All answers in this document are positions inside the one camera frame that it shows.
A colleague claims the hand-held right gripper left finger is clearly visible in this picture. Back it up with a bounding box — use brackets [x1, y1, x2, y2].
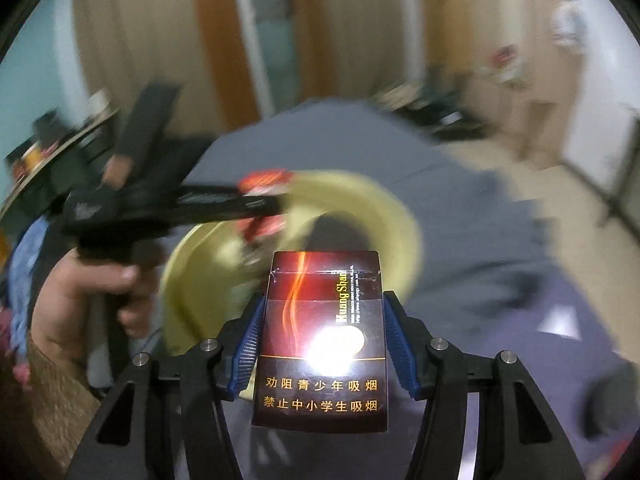
[65, 294, 267, 480]

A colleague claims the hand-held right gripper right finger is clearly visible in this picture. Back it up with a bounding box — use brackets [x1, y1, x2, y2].
[381, 290, 586, 480]

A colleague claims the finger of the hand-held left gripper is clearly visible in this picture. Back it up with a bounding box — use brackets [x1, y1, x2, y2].
[172, 184, 288, 222]

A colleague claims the red cigarette box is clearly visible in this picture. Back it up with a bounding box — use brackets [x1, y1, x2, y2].
[235, 170, 297, 257]

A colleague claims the dark cigarette box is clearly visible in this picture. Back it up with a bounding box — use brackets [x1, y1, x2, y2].
[250, 250, 390, 434]

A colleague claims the yellow plastic basin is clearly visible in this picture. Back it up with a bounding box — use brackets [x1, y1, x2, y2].
[159, 170, 424, 361]

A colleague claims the person's left forearm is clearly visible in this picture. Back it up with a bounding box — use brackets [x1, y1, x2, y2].
[0, 332, 117, 480]

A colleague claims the person's left hand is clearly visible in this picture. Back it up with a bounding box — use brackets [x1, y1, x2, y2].
[31, 249, 162, 362]

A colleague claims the black desk with wooden edge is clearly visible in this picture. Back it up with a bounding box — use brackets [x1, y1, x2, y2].
[0, 105, 123, 213]

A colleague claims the orange cup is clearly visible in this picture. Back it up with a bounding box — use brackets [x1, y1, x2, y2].
[17, 142, 47, 175]

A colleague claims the blue cloth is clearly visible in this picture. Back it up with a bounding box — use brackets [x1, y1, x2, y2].
[7, 217, 53, 358]

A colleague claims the grey blanket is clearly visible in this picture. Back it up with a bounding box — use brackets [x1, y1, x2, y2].
[85, 97, 640, 480]

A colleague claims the glass door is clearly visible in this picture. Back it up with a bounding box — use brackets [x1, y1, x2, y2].
[230, 0, 302, 117]

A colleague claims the beige and orange curtain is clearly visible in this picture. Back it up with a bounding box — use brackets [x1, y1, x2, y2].
[74, 0, 262, 133]
[290, 0, 501, 107]

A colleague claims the dark green cloth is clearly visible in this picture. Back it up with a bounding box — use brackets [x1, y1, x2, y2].
[385, 80, 493, 142]

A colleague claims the wooden shelf unit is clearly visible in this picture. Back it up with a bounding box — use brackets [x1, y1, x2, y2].
[470, 0, 640, 226]

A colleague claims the pile of colourful packets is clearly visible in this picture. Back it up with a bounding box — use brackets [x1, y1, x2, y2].
[491, 44, 532, 87]

